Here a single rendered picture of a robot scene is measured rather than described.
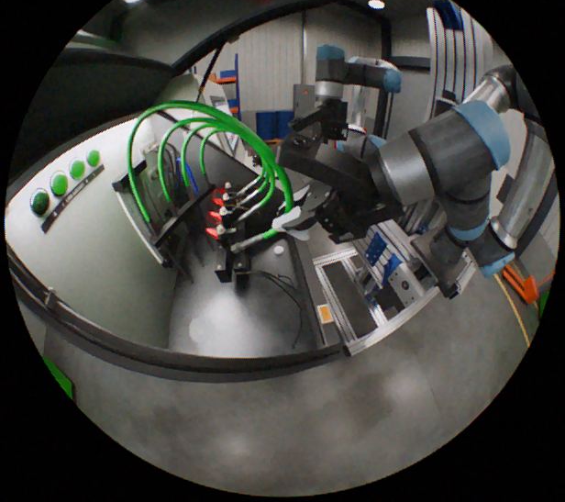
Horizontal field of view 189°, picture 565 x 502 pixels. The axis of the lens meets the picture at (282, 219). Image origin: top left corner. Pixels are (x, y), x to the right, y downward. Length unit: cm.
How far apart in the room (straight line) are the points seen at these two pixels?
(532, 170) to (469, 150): 34
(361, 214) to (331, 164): 8
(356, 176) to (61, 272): 50
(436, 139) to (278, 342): 58
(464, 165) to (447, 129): 3
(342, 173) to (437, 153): 10
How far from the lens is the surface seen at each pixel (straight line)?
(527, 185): 51
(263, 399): 143
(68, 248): 42
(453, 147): 18
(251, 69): 696
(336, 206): 21
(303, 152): 18
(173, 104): 29
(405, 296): 62
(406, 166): 17
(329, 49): 48
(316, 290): 50
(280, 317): 58
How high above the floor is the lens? 139
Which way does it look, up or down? 41 degrees down
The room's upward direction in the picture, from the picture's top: straight up
